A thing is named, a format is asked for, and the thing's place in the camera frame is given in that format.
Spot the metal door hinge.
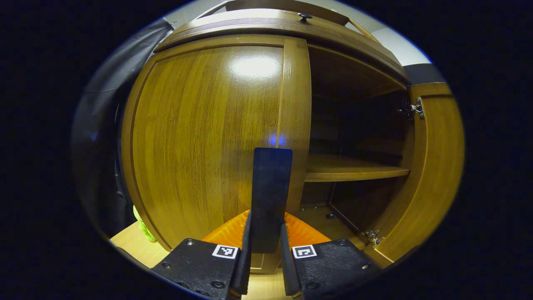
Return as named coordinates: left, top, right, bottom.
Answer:
left=398, top=97, right=425, bottom=120
left=364, top=228, right=386, bottom=246

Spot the wooden shoe cabinet door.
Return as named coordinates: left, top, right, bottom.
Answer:
left=362, top=82, right=465, bottom=268
left=121, top=34, right=313, bottom=273

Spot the green toy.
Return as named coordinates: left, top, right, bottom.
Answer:
left=132, top=205, right=157, bottom=243

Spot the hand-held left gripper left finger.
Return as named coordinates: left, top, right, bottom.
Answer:
left=151, top=210, right=252, bottom=300

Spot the black door handle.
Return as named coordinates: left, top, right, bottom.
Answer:
left=251, top=147, right=293, bottom=254

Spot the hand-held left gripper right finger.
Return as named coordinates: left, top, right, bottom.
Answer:
left=280, top=212, right=381, bottom=300

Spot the wooden double-door shoe cabinet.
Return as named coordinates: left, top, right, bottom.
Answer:
left=121, top=0, right=465, bottom=275

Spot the wooden drawer with black knob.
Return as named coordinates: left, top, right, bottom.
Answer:
left=154, top=8, right=411, bottom=80

